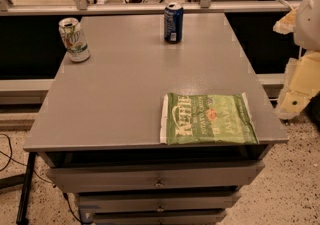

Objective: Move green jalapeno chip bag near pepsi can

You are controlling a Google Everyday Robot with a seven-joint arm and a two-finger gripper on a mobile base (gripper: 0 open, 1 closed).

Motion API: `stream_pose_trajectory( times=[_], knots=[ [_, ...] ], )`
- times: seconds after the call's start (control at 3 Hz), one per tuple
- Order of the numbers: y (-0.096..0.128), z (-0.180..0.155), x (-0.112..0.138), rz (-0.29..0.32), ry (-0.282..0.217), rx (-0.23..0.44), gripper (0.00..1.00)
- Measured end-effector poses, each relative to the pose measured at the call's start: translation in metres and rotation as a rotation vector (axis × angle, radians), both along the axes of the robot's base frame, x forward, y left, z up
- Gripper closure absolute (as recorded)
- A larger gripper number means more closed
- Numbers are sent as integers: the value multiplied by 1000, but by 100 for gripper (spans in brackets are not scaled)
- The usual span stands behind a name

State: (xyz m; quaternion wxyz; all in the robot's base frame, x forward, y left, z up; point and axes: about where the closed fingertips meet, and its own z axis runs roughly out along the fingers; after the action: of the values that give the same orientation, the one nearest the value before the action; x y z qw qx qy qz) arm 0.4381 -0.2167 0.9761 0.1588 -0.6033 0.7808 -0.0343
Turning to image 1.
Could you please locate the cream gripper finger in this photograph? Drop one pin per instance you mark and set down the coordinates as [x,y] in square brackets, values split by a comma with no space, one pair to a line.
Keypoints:
[286,24]
[301,84]

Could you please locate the grey top drawer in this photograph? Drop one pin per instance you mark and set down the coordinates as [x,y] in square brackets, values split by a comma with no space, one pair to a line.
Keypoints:
[155,177]

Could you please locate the green jalapeno chip bag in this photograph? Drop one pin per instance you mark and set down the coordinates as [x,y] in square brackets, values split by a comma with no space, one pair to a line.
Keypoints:
[199,119]

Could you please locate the black metal stand leg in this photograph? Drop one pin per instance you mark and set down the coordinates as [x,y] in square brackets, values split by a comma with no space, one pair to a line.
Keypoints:
[23,204]

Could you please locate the grey bottom drawer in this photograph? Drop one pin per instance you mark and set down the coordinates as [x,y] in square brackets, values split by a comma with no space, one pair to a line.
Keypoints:
[180,217]

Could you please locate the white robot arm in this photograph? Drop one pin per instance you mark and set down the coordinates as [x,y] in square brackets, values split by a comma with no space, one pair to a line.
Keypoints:
[306,32]

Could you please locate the grey middle drawer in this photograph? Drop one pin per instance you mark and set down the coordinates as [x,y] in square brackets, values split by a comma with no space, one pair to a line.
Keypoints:
[158,202]

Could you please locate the grey drawer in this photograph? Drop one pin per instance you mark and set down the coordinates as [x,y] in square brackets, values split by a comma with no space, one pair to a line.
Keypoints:
[180,217]
[158,202]
[155,177]

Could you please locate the white green soda can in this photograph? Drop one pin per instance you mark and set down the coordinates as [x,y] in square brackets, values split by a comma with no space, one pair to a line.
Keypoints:
[74,39]

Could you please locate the blue pepsi can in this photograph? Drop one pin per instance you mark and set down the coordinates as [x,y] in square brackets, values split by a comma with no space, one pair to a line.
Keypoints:
[173,23]

